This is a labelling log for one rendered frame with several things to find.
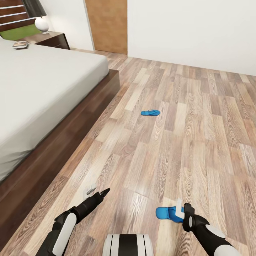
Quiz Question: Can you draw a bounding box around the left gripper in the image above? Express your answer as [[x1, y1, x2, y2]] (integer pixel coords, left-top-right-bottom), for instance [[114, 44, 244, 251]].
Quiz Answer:
[[82, 188, 110, 216]]

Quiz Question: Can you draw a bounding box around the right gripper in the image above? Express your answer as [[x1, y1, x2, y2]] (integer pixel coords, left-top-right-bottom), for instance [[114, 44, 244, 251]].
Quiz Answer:
[[182, 203, 195, 232]]

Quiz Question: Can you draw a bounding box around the sandal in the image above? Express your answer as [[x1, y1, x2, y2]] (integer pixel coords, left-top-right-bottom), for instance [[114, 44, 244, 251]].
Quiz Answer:
[[141, 110, 160, 116], [156, 206, 184, 223]]

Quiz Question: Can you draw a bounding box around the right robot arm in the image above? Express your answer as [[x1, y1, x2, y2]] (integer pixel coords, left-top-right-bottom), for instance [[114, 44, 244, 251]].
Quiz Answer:
[[176, 198, 243, 256]]

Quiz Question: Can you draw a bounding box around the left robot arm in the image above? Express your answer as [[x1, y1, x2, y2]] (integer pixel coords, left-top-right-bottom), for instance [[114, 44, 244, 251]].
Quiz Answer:
[[35, 184, 110, 256]]

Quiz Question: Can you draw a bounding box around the hardback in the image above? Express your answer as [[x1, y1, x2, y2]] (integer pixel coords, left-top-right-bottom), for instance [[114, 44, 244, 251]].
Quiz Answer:
[[13, 41, 28, 49]]

